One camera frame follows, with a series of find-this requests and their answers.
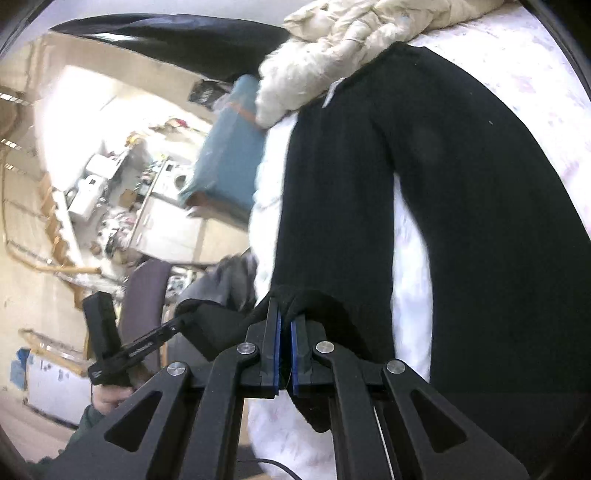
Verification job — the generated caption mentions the black pants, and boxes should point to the black pants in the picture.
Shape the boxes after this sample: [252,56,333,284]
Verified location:
[174,40,591,434]

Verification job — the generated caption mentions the person's left hand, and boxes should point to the person's left hand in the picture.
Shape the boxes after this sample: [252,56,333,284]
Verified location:
[92,368,151,415]

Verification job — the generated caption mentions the dark purple chair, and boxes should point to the dark purple chair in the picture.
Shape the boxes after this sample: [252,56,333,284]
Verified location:
[120,257,174,375]

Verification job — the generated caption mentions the grey clothes pile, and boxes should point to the grey clothes pile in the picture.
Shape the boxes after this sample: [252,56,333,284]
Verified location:
[175,251,257,315]

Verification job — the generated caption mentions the beige side cabinet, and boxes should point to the beige side cabinet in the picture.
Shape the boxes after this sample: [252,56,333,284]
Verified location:
[128,197,249,264]

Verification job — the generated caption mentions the white washing machine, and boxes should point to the white washing machine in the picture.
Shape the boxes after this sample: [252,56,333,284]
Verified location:
[151,157,193,203]

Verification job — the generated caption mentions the black printed bag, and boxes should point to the black printed bag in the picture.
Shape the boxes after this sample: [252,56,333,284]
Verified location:
[187,80,228,111]

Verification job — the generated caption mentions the dark hanging garment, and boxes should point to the dark hanging garment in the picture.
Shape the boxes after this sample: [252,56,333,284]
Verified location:
[53,13,290,83]

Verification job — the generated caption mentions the cream crumpled duvet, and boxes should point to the cream crumpled duvet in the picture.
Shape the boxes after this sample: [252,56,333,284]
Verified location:
[256,0,503,129]

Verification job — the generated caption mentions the floral white bed sheet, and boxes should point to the floral white bed sheet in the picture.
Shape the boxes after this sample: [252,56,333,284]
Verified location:
[247,1,590,479]

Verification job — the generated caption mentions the black cable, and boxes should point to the black cable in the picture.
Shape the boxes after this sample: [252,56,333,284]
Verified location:
[236,457,302,480]

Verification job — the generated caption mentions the teal bed frame padding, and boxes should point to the teal bed frame padding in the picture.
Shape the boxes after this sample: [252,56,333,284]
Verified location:
[178,75,266,228]

